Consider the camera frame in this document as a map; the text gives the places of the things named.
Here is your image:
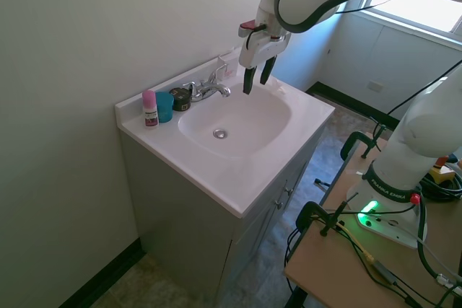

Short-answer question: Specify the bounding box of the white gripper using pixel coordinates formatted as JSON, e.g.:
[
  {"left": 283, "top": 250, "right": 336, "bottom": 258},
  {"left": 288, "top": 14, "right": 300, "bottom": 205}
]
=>
[{"left": 238, "top": 30, "right": 292, "bottom": 96}]

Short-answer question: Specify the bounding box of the chrome faucet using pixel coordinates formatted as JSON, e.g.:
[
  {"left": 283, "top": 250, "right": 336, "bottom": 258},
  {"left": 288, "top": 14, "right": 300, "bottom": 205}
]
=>
[{"left": 182, "top": 63, "right": 232, "bottom": 103}]

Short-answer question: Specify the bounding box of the black round jar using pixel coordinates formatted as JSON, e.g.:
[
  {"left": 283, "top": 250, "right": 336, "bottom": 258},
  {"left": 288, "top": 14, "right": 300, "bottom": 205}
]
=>
[{"left": 168, "top": 87, "right": 191, "bottom": 112}]

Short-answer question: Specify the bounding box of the black baseboard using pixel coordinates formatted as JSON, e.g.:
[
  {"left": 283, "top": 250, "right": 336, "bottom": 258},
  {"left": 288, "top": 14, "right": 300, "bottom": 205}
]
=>
[
  {"left": 305, "top": 82, "right": 401, "bottom": 131},
  {"left": 50, "top": 237, "right": 147, "bottom": 308}
]

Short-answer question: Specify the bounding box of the blue plastic cup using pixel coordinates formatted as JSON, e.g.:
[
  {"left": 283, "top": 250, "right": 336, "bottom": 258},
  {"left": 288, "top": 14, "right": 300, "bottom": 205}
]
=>
[{"left": 154, "top": 91, "right": 175, "bottom": 124}]

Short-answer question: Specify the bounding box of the white sink vanity top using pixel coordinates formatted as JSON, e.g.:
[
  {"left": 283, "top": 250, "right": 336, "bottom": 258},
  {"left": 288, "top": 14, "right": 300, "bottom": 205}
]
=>
[{"left": 114, "top": 61, "right": 336, "bottom": 219}]

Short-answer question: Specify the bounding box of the pink capped white bottle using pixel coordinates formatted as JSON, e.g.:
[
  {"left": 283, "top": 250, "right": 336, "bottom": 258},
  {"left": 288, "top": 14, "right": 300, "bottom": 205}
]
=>
[{"left": 141, "top": 89, "right": 160, "bottom": 129}]

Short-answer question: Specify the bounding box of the black C clamp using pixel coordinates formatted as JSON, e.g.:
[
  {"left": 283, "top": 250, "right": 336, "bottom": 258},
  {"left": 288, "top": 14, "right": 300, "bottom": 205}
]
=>
[
  {"left": 295, "top": 192, "right": 360, "bottom": 239},
  {"left": 339, "top": 123, "right": 389, "bottom": 162}
]

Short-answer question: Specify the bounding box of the grey vanity cabinet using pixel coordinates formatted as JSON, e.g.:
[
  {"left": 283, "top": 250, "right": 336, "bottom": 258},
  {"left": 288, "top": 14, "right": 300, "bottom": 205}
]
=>
[{"left": 118, "top": 120, "right": 326, "bottom": 308}]

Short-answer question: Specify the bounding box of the bright window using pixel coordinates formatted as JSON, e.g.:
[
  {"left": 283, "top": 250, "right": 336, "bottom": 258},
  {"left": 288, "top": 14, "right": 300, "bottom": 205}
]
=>
[{"left": 352, "top": 0, "right": 462, "bottom": 39}]

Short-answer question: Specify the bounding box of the wooden table board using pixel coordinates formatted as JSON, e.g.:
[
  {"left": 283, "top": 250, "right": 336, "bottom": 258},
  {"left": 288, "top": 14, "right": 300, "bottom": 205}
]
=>
[{"left": 284, "top": 137, "right": 462, "bottom": 308}]

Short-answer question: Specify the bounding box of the yellow emergency stop box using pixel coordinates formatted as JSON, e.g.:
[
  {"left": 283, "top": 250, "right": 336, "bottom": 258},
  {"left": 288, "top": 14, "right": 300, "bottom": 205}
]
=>
[{"left": 427, "top": 154, "right": 461, "bottom": 188}]

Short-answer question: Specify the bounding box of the red black wrist camera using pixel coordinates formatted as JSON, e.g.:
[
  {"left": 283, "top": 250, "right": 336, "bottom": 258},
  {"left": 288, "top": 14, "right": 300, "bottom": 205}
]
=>
[{"left": 237, "top": 19, "right": 269, "bottom": 39}]

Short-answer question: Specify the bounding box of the thin black camera cable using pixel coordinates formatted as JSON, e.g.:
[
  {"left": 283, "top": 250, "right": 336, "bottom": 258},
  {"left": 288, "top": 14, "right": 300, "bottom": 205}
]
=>
[{"left": 339, "top": 0, "right": 462, "bottom": 115}]

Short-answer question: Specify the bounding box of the yellow cable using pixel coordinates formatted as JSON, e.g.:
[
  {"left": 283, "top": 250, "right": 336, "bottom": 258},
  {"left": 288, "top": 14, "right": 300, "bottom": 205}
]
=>
[{"left": 335, "top": 223, "right": 376, "bottom": 264}]

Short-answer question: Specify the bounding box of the black cable bundle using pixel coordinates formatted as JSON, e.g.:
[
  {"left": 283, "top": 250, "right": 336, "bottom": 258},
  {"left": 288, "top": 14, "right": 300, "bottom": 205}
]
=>
[{"left": 420, "top": 169, "right": 462, "bottom": 203}]

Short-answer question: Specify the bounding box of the grey cable adapter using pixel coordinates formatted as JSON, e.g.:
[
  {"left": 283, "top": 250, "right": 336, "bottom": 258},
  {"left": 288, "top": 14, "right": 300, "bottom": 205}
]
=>
[{"left": 373, "top": 260, "right": 398, "bottom": 285}]

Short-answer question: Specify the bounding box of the grey cable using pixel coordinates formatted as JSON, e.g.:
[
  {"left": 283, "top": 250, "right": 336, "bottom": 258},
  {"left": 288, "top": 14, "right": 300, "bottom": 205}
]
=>
[{"left": 414, "top": 234, "right": 462, "bottom": 289}]

